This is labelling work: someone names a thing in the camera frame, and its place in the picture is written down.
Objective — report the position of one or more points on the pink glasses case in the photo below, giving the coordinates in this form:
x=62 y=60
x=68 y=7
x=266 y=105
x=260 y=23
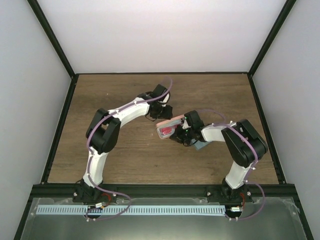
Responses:
x=174 y=123

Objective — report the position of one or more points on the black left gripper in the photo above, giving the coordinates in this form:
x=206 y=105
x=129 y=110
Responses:
x=167 y=115

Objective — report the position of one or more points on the light blue slotted cable duct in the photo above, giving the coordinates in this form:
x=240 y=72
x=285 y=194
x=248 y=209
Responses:
x=135 y=210

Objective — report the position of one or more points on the black front mounting rail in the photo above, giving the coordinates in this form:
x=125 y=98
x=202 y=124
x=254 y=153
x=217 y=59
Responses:
x=212 y=192

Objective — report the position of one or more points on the thin red sunglasses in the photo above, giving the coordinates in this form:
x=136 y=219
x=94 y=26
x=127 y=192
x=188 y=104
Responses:
x=166 y=132

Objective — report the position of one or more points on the grey glasses case green lining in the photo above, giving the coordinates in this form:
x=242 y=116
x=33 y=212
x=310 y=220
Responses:
x=199 y=145

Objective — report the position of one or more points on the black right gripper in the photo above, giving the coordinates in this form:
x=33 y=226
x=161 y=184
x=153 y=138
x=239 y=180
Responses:
x=177 y=137

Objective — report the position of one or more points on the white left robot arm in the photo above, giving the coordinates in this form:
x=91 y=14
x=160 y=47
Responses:
x=103 y=132

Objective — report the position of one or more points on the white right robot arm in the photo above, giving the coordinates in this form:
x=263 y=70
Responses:
x=245 y=145

